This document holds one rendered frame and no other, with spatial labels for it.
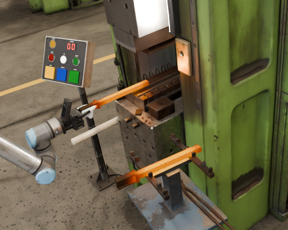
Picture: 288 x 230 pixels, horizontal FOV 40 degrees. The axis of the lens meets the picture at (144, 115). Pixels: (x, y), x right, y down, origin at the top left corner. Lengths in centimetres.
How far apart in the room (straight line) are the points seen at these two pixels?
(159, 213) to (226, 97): 62
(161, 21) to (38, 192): 182
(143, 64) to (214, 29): 77
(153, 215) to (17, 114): 272
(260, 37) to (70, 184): 189
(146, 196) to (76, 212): 115
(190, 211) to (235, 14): 90
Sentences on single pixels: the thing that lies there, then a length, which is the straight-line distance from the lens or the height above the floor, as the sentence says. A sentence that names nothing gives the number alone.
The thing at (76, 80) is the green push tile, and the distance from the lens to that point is 244.
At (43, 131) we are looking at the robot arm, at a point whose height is 105.
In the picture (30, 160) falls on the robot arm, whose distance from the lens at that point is 186.
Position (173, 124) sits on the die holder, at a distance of 211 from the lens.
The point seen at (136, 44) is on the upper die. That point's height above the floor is 132.
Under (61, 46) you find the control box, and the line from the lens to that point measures 253.
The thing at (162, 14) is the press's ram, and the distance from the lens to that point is 195.
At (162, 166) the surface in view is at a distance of 164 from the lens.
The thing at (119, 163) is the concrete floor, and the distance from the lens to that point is 326.
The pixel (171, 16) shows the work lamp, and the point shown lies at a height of 147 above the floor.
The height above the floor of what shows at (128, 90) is 105.
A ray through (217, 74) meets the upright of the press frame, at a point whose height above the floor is 123.
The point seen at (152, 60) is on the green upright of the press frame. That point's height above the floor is 104.
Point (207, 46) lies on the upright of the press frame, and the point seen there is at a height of 136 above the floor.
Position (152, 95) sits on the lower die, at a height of 99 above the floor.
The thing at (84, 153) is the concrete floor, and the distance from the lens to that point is 346.
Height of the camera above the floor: 210
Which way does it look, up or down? 34 degrees down
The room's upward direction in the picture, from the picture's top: 9 degrees counter-clockwise
